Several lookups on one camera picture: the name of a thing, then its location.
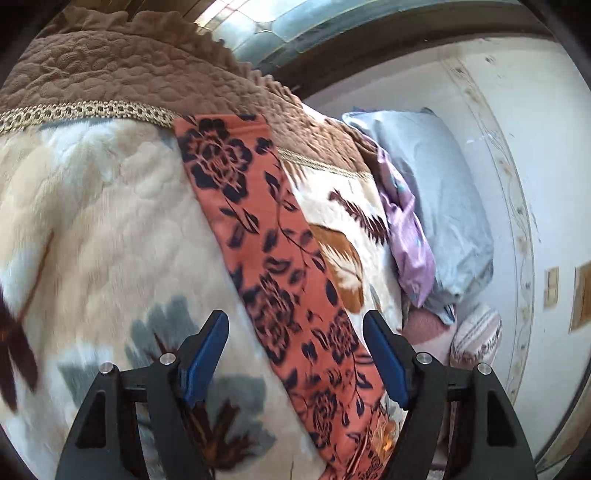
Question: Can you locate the orange black floral garment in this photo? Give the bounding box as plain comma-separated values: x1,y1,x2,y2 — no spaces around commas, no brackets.
174,115,396,479

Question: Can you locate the striped floral bolster pillow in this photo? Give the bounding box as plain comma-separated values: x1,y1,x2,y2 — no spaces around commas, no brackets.
449,303,503,369

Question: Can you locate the pink quilted headboard cushion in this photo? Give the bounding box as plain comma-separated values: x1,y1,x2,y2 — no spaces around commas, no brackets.
402,309,457,365

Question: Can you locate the purple patterned cloth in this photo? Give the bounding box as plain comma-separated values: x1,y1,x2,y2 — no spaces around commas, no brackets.
362,134,436,308

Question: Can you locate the cream leaf-pattern blanket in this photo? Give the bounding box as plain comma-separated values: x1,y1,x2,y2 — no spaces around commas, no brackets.
0,6,408,480

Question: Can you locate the light blue pillow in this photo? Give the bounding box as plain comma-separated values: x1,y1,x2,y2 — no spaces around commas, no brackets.
342,109,494,325

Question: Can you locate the beige wall switch plate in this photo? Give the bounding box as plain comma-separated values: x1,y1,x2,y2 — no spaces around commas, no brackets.
544,267,559,309

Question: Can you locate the dark wooden window frame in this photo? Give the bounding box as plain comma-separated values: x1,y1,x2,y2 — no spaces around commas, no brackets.
256,1,554,99

